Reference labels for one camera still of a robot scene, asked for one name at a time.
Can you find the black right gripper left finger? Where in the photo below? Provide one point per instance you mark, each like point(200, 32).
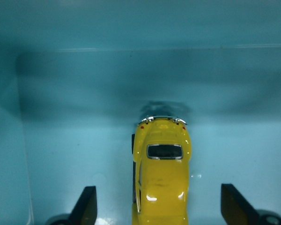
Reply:
point(85, 210)

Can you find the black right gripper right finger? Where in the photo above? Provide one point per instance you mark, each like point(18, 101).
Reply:
point(236, 210)

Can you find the yellow beetle toy car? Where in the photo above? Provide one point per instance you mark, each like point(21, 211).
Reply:
point(162, 149)

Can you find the turquoise plastic bin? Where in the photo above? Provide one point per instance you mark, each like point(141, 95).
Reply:
point(76, 76)

